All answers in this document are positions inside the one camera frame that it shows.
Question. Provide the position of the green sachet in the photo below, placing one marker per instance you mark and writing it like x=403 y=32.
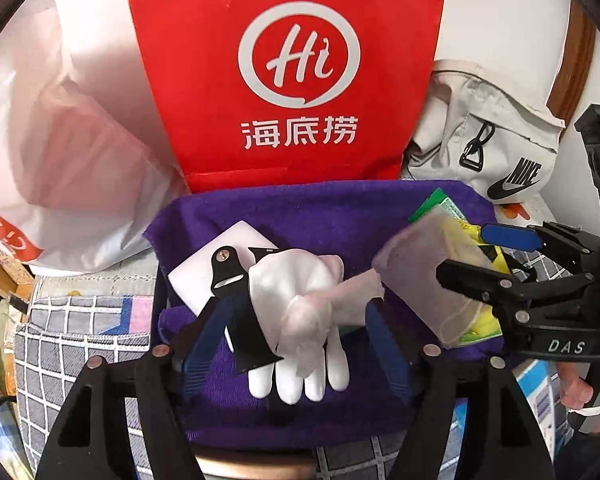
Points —
x=430 y=205

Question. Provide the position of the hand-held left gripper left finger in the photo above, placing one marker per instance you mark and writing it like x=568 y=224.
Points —
x=205 y=340

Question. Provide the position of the white rectangular box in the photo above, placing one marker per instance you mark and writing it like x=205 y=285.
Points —
x=195 y=275

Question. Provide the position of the grey checked blanket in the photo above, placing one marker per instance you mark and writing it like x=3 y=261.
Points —
x=80 y=360

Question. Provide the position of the purple towel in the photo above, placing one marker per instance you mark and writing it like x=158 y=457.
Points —
x=330 y=220

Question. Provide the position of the red paper bag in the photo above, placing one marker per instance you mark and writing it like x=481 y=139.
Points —
x=205 y=85

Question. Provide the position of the blue wet wipes pack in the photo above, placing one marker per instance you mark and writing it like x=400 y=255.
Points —
x=535 y=400

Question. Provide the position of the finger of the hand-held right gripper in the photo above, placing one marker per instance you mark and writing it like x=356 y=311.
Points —
x=480 y=280
x=505 y=236

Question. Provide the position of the grey waist bag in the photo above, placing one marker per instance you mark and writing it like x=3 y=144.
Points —
x=480 y=100

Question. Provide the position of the white plastic shopping bag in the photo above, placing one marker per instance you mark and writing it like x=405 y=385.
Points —
x=80 y=160

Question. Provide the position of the brown wooden door frame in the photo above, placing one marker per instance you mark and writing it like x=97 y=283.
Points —
x=572 y=60

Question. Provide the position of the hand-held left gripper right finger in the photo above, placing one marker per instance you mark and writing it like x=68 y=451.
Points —
x=385 y=345

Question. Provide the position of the person's right hand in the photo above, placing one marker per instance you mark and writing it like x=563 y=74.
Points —
x=575 y=390

